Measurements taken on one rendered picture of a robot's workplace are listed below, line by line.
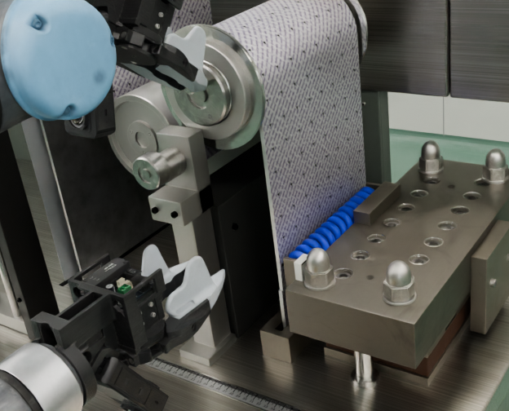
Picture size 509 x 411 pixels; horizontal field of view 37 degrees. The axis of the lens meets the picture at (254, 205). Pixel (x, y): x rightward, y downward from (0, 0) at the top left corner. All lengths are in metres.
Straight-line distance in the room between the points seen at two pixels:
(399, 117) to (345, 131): 2.87
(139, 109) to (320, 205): 0.26
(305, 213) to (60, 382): 0.43
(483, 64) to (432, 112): 2.75
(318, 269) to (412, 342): 0.13
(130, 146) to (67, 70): 0.54
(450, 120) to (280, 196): 2.92
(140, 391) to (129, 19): 0.34
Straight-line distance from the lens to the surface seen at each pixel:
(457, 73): 1.07
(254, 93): 0.83
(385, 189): 1.04
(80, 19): 0.46
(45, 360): 0.64
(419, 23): 1.08
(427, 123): 3.83
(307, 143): 0.94
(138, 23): 0.70
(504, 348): 0.99
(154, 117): 0.94
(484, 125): 3.73
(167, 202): 0.88
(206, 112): 0.85
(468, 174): 1.12
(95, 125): 0.70
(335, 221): 0.98
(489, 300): 0.98
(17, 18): 0.46
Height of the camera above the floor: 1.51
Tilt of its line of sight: 26 degrees down
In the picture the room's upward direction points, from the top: 8 degrees counter-clockwise
